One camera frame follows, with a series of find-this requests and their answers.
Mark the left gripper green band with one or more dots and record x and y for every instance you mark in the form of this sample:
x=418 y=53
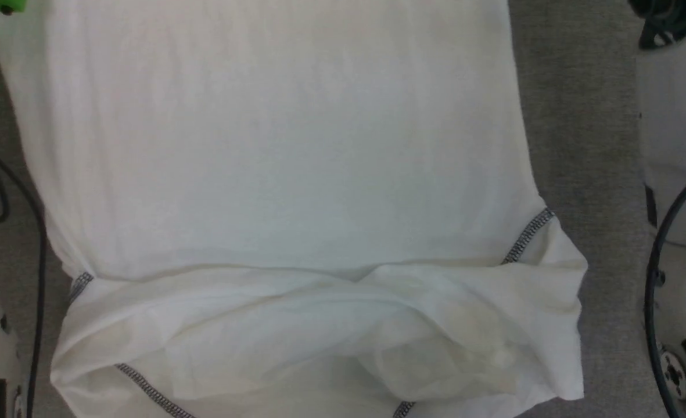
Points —
x=3 y=4

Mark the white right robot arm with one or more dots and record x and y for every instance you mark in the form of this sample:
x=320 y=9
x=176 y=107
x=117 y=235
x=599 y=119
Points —
x=682 y=116

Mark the grey fabric sofa seat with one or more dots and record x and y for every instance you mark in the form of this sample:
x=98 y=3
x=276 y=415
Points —
x=586 y=145

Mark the white t-shirt with grey stitching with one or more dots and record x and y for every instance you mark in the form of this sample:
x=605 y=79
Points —
x=284 y=174

